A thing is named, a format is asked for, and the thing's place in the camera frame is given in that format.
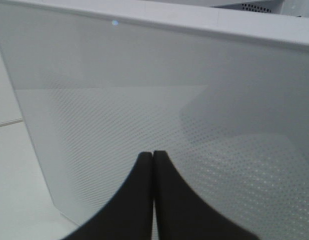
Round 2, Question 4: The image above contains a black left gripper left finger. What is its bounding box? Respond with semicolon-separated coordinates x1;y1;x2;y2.
64;152;153;240

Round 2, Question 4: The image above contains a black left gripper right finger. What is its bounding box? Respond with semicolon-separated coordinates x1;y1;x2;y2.
153;150;258;240

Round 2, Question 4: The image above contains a white microwave oven body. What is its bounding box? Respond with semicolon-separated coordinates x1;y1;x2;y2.
171;0;309;18

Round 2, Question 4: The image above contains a white microwave door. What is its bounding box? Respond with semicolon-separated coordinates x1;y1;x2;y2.
0;0;309;240

